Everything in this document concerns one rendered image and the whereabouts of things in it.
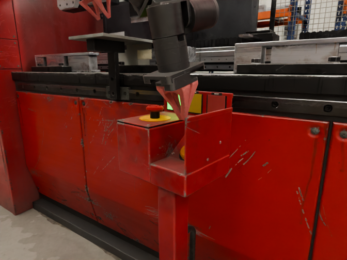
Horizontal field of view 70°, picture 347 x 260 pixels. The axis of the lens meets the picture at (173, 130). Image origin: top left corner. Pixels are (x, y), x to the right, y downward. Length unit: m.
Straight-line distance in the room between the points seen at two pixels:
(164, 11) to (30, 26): 1.44
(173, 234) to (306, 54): 0.60
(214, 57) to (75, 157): 0.82
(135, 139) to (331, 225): 0.55
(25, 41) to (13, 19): 0.12
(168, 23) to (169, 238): 0.47
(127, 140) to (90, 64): 0.83
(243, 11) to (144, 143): 1.08
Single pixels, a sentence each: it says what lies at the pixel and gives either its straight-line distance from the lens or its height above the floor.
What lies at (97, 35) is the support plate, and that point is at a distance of 0.88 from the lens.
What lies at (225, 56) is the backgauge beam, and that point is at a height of 0.94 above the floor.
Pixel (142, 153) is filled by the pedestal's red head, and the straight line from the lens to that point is 0.52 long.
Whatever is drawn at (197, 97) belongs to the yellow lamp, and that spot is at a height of 0.83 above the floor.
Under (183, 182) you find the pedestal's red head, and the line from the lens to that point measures 0.46.
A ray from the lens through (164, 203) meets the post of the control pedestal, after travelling 0.60.
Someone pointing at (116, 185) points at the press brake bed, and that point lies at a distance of 1.15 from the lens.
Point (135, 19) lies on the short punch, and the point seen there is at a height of 1.09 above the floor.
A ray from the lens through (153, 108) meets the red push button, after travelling 0.55.
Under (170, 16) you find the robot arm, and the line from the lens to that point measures 0.42.
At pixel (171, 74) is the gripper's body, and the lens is 0.41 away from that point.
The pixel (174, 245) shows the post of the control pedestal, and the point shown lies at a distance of 0.64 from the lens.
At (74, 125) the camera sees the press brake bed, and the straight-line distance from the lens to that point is 1.27.
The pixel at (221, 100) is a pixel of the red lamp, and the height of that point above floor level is 0.82.
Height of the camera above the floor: 0.89
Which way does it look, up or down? 14 degrees down
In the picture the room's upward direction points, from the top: straight up
